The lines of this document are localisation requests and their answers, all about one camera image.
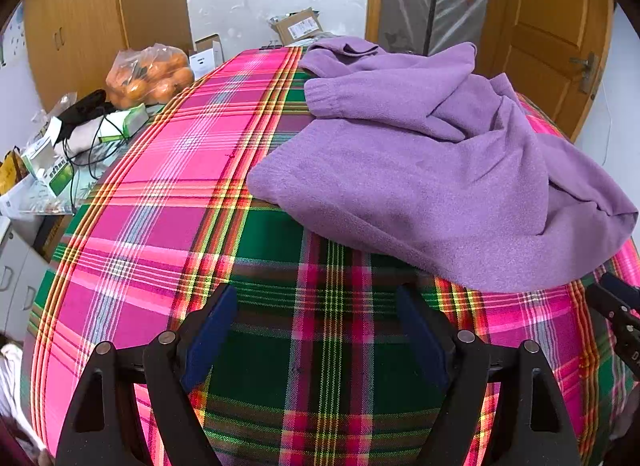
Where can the wooden door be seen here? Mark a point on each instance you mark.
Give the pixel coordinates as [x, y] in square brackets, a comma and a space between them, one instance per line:
[553, 51]

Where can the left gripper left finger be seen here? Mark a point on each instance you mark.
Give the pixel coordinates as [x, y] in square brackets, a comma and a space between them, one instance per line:
[103, 425]

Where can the black folded cloth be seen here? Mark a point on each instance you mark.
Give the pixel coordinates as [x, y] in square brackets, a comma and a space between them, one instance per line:
[94, 105]

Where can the pink plaid bed cover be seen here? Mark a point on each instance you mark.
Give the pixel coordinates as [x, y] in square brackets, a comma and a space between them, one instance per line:
[315, 369]

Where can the purple knit sweater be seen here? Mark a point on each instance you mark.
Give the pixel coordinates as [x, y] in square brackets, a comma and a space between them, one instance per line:
[422, 159]

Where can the cardboard box with label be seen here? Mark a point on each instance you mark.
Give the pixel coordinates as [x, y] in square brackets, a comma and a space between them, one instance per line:
[296, 26]

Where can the bag of oranges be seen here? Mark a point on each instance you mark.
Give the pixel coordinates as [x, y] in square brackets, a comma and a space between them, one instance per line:
[152, 76]

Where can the wooden wardrobe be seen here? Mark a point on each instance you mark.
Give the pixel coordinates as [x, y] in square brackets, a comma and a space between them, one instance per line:
[71, 44]

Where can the folding side table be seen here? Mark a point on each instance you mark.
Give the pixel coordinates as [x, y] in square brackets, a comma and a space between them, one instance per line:
[64, 175]

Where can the green white medicine box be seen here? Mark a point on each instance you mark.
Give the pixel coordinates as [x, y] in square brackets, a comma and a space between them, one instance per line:
[123, 124]

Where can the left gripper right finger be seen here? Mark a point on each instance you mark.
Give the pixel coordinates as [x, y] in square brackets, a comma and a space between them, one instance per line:
[531, 423]

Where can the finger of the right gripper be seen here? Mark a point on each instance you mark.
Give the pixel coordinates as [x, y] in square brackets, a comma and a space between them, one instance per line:
[624, 292]
[624, 325]

